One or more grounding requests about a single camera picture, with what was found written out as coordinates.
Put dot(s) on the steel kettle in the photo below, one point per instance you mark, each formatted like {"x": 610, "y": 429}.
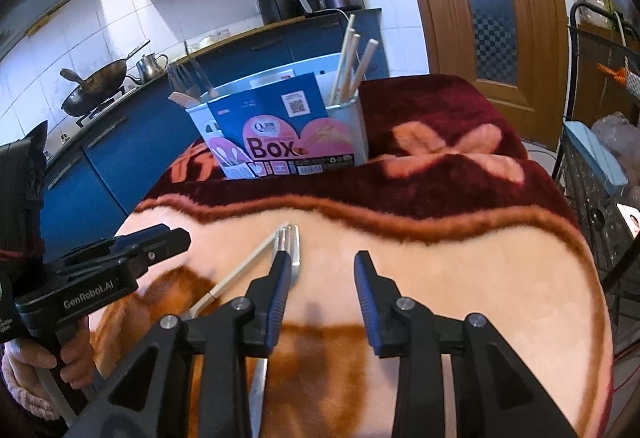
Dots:
{"x": 149, "y": 68}

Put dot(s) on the wooden door with glass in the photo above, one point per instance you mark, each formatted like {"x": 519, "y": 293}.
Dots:
{"x": 515, "y": 52}

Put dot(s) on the chopstick in box middle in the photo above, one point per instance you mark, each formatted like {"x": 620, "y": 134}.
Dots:
{"x": 347, "y": 70}

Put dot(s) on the black wok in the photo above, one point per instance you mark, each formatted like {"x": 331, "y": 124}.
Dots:
{"x": 97, "y": 88}

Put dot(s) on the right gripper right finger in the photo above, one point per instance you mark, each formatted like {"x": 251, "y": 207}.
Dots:
{"x": 495, "y": 394}

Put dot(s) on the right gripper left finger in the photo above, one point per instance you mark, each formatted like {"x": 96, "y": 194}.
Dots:
{"x": 147, "y": 395}

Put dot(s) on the blue base cabinets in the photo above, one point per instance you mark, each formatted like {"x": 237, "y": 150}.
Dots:
{"x": 101, "y": 169}

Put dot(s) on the chopstick in box left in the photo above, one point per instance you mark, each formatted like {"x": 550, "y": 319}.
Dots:
{"x": 345, "y": 46}

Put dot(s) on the red floral blanket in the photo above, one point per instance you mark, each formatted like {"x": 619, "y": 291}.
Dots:
{"x": 449, "y": 205}

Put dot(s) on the chopstick in box right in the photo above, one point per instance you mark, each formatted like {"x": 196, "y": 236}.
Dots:
{"x": 365, "y": 60}

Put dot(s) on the left hand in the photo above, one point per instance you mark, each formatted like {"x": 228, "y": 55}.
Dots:
{"x": 23, "y": 358}

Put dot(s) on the black wire cart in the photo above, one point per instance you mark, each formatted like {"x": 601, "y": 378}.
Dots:
{"x": 597, "y": 166}

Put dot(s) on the wooden chopstick on blanket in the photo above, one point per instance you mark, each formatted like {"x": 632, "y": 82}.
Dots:
{"x": 285, "y": 238}

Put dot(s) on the chopstick in box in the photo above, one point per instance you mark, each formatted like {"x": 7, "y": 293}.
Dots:
{"x": 365, "y": 60}
{"x": 347, "y": 70}
{"x": 345, "y": 46}

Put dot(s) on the light blue utensil box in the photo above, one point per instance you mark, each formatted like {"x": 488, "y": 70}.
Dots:
{"x": 279, "y": 122}

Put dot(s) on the wooden spoon in box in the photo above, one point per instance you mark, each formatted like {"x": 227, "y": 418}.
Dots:
{"x": 184, "y": 100}

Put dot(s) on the black air fryer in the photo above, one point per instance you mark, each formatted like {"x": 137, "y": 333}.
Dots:
{"x": 273, "y": 11}

